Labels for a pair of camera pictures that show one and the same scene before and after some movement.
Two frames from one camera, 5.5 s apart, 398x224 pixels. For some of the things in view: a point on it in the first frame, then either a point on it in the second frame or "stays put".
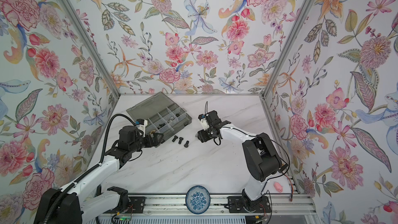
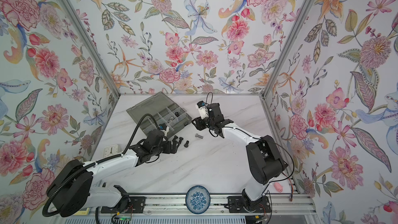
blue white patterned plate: x=198 y=199 stays put
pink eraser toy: x=278 y=186 stays put
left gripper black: x=150 y=143 → x=169 y=149
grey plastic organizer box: x=160 y=114 stays put
